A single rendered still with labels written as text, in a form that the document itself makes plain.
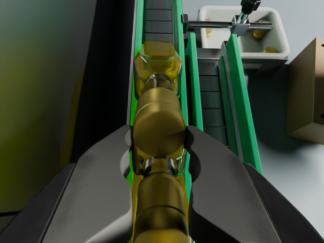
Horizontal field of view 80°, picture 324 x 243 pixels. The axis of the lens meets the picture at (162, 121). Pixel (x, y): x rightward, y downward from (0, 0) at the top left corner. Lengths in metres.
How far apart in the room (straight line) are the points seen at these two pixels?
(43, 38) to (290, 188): 0.55
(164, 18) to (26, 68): 0.38
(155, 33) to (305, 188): 0.51
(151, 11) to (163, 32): 0.07
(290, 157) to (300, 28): 0.45
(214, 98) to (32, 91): 0.31
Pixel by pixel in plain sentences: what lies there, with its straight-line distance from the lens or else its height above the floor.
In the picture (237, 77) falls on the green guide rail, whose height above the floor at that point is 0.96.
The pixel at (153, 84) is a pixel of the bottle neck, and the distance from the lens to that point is 0.18.
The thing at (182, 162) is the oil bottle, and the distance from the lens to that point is 0.18.
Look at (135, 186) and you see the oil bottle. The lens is 0.21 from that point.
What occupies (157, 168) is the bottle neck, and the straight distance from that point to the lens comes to 0.16.
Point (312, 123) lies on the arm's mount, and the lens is 0.54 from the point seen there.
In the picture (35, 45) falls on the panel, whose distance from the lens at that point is 0.23.
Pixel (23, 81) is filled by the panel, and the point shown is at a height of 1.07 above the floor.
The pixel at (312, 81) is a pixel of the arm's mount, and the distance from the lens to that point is 0.59.
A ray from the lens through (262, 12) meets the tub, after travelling 0.69.
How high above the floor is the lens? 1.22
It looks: 68 degrees down
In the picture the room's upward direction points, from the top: 6 degrees clockwise
